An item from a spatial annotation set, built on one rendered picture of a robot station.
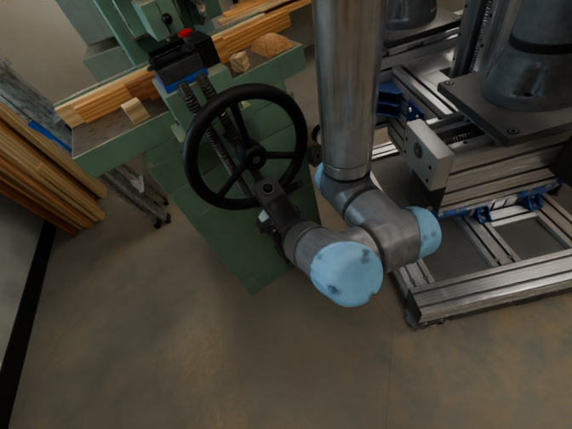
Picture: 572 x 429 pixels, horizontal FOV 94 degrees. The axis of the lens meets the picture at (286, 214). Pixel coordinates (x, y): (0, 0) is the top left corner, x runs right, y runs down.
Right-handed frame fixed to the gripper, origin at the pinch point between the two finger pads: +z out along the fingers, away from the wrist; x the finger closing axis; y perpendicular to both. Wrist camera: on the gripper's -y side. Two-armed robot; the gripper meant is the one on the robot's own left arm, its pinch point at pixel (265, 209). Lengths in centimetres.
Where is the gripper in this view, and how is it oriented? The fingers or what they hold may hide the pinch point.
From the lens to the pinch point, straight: 62.2
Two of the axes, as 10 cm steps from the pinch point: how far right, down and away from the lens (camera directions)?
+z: -3.4, -2.0, 9.2
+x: 8.3, -5.2, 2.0
